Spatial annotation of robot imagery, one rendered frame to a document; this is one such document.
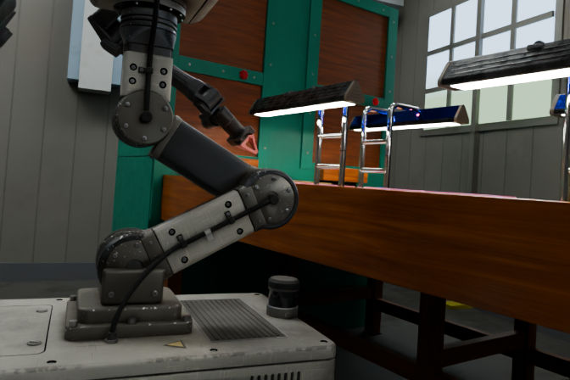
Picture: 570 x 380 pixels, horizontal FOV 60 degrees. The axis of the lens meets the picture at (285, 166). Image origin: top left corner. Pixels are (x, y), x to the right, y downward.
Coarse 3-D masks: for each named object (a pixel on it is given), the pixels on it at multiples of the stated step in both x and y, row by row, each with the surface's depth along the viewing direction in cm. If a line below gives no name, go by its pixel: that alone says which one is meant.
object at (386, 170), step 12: (372, 108) 214; (396, 108) 202; (408, 108) 205; (360, 132) 213; (360, 144) 212; (360, 156) 212; (384, 156) 201; (360, 168) 211; (372, 168) 206; (384, 168) 200; (360, 180) 211; (384, 180) 199
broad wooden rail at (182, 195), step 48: (192, 192) 179; (336, 192) 113; (384, 192) 101; (240, 240) 148; (288, 240) 127; (336, 240) 112; (384, 240) 100; (432, 240) 90; (480, 240) 82; (528, 240) 76; (432, 288) 90; (480, 288) 82; (528, 288) 75
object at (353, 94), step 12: (336, 84) 166; (348, 84) 161; (276, 96) 197; (288, 96) 188; (300, 96) 180; (312, 96) 174; (324, 96) 167; (336, 96) 161; (348, 96) 157; (360, 96) 160; (252, 108) 207; (264, 108) 198; (276, 108) 190; (288, 108) 183
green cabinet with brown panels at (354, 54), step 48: (240, 0) 225; (288, 0) 240; (336, 0) 257; (192, 48) 212; (240, 48) 225; (288, 48) 240; (336, 48) 258; (384, 48) 278; (240, 96) 226; (384, 96) 276; (288, 144) 241; (336, 144) 258; (384, 144) 277
